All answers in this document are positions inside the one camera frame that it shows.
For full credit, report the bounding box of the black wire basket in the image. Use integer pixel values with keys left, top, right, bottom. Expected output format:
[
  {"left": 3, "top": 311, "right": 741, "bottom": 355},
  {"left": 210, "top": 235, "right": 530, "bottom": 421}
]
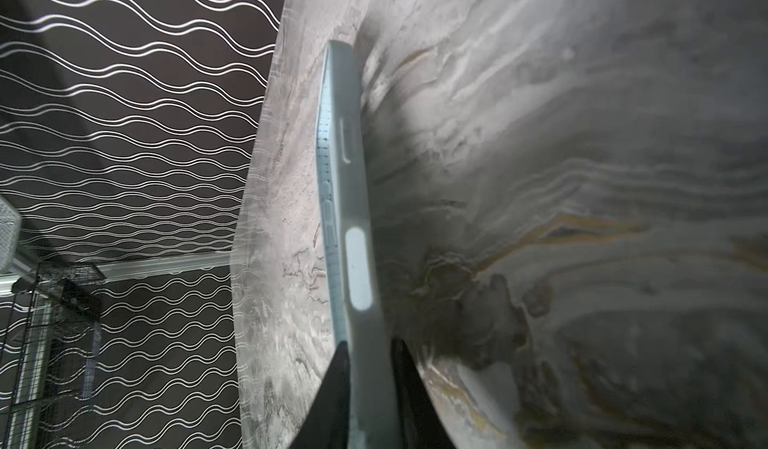
[{"left": 1, "top": 263, "right": 106, "bottom": 448}]

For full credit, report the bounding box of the phone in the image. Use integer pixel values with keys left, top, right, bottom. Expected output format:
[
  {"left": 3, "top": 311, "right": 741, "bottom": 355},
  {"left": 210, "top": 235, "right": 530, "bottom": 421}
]
[{"left": 315, "top": 40, "right": 403, "bottom": 448}]

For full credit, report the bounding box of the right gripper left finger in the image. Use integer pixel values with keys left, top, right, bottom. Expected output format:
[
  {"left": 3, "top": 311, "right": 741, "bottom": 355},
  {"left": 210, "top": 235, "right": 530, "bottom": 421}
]
[{"left": 289, "top": 341, "right": 351, "bottom": 449}]

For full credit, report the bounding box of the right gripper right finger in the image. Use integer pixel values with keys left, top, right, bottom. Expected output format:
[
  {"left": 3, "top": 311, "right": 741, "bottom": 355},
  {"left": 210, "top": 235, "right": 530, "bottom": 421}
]
[{"left": 391, "top": 338, "right": 455, "bottom": 449}]

